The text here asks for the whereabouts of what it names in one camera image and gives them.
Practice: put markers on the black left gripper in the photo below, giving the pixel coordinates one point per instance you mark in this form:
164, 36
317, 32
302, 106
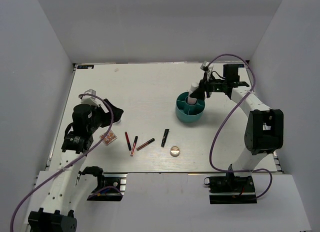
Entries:
107, 116

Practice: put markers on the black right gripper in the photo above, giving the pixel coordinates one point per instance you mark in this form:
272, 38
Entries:
199, 93

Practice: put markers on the square eyeshadow palette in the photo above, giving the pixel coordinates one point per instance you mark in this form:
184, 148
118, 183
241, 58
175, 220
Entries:
109, 138

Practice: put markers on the red lip gloss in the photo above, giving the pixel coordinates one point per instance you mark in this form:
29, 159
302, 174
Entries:
134, 146
128, 141

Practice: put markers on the brown lip gloss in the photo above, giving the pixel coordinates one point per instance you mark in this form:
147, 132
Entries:
145, 144

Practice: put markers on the black squeeze tube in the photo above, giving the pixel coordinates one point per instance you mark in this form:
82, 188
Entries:
164, 138

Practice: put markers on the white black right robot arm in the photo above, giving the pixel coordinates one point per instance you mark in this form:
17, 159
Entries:
265, 126

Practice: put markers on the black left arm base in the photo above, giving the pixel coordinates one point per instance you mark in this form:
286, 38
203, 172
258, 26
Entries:
105, 187

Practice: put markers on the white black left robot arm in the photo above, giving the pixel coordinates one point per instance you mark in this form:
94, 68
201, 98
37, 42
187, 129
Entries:
71, 184

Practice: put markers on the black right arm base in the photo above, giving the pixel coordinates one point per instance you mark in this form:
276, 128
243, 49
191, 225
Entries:
230, 189

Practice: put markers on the teal round organizer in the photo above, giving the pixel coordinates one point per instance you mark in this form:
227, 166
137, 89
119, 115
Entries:
187, 113

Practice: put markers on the dark table logo sticker left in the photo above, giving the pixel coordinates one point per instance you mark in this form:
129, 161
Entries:
85, 66

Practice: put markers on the round beige eyeshadow compact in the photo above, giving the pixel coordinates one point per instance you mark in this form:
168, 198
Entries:
174, 151

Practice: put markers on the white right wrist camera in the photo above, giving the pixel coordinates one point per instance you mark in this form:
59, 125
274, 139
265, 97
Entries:
206, 67

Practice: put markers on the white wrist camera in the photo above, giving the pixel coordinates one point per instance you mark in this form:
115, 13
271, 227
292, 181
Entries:
206, 67
90, 100

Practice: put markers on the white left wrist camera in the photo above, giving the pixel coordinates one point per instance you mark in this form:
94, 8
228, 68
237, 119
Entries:
90, 100

